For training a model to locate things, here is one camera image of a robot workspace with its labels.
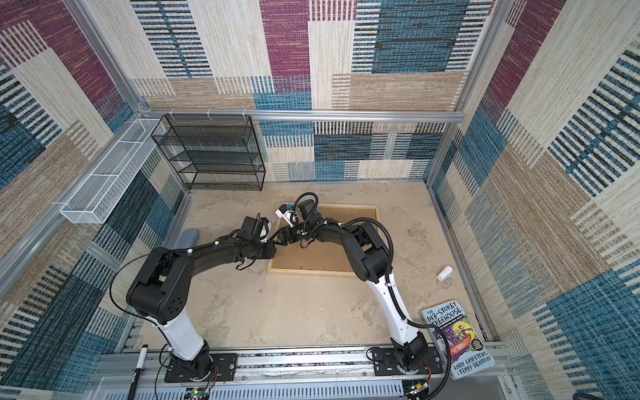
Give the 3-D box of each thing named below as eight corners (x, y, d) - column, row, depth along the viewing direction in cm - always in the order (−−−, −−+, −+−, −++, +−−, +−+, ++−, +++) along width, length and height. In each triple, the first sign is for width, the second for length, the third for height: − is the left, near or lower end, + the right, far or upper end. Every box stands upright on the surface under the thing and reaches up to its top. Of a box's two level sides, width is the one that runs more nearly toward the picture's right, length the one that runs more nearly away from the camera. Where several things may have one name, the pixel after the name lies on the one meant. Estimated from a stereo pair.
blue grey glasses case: (179, 249, 101) (175, 245, 99) (186, 233, 106) (182, 228, 104) (194, 249, 101) (190, 245, 99) (200, 233, 106) (196, 228, 104)
